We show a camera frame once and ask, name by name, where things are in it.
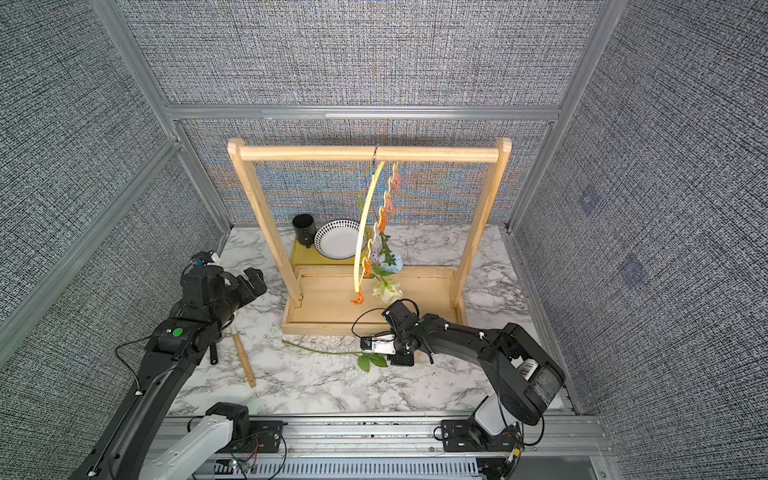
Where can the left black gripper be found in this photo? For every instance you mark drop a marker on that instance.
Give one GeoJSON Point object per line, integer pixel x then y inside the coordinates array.
{"type": "Point", "coordinates": [249, 293]}

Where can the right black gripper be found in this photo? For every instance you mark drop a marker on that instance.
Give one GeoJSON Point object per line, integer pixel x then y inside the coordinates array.
{"type": "Point", "coordinates": [400, 360]}

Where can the peach rose with stem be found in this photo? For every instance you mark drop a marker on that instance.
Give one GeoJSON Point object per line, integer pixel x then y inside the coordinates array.
{"type": "Point", "coordinates": [365, 361]}

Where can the orange clothespin bottom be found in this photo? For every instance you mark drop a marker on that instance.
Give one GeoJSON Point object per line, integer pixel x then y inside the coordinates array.
{"type": "Point", "coordinates": [359, 298]}

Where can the blue flower with stem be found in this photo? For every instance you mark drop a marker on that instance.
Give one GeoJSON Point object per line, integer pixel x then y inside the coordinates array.
{"type": "Point", "coordinates": [388, 260]}

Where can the cream rose with stem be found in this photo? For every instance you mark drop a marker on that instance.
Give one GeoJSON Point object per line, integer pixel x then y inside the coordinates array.
{"type": "Point", "coordinates": [384, 286]}

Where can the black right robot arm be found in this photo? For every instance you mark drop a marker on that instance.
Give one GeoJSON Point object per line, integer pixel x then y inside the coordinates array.
{"type": "Point", "coordinates": [525, 379]}

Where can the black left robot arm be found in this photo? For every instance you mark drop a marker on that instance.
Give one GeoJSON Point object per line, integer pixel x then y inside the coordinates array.
{"type": "Point", "coordinates": [210, 298]}

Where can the wooden clothes rack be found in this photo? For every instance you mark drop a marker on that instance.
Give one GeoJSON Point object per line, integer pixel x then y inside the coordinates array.
{"type": "Point", "coordinates": [327, 300]}

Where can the wooden stick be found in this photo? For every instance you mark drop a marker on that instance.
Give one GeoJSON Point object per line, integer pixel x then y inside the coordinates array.
{"type": "Point", "coordinates": [244, 359]}

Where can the yellow tray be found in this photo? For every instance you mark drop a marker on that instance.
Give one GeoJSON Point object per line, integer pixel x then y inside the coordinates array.
{"type": "Point", "coordinates": [302, 256]}

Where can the black mug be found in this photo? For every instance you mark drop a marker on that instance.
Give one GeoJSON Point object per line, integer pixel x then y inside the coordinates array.
{"type": "Point", "coordinates": [304, 229]}

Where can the purple clothespin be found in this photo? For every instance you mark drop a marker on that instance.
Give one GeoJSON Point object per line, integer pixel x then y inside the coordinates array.
{"type": "Point", "coordinates": [374, 255]}

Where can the white patterned plate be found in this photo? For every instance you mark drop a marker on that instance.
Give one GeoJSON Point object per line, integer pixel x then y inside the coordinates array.
{"type": "Point", "coordinates": [337, 239]}

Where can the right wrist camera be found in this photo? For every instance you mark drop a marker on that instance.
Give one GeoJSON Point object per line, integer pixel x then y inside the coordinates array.
{"type": "Point", "coordinates": [378, 344]}

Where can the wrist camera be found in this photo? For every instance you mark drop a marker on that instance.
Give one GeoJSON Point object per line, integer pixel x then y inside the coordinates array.
{"type": "Point", "coordinates": [203, 258]}
{"type": "Point", "coordinates": [378, 344]}

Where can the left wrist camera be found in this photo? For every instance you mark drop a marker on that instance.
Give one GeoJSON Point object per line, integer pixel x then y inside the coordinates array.
{"type": "Point", "coordinates": [203, 258]}

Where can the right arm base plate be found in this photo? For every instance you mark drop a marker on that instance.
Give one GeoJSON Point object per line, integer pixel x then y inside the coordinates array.
{"type": "Point", "coordinates": [467, 436]}

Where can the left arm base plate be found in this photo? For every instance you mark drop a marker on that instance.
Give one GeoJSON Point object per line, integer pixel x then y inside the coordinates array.
{"type": "Point", "coordinates": [262, 436]}

